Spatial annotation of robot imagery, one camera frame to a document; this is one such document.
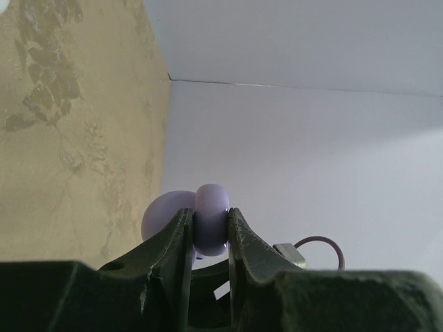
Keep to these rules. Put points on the purple earbud charging case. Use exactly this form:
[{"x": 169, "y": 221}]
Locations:
[{"x": 210, "y": 208}]

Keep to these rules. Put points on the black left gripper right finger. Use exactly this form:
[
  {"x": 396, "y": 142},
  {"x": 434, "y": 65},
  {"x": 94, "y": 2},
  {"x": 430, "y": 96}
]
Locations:
[{"x": 269, "y": 293}]

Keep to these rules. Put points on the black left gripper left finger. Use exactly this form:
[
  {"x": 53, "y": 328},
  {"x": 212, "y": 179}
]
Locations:
[{"x": 146, "y": 289}]

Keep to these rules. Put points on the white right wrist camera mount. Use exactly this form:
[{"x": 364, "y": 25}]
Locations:
[{"x": 291, "y": 254}]

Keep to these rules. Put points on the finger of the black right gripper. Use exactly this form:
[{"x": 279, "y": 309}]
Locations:
[{"x": 205, "y": 310}]

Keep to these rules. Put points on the white earbud charging case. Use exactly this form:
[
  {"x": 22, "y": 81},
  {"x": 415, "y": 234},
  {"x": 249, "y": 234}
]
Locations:
[{"x": 3, "y": 5}]

